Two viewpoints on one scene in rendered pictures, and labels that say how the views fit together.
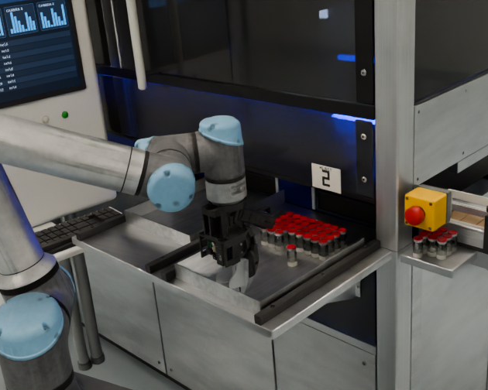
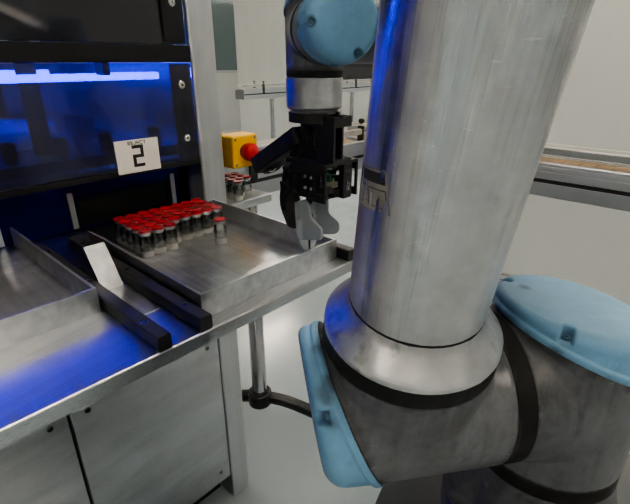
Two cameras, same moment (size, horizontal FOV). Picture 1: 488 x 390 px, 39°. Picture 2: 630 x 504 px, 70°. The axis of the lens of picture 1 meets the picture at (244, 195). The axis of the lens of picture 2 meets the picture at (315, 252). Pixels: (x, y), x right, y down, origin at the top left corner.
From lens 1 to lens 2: 1.46 m
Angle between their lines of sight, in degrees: 85
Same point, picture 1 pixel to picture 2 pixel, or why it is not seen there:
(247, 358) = not seen: outside the picture
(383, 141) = (203, 86)
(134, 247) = (15, 383)
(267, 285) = (264, 254)
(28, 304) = (551, 298)
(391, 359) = not seen: hidden behind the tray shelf
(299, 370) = (127, 439)
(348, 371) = (191, 374)
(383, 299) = not seen: hidden behind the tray
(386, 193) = (211, 145)
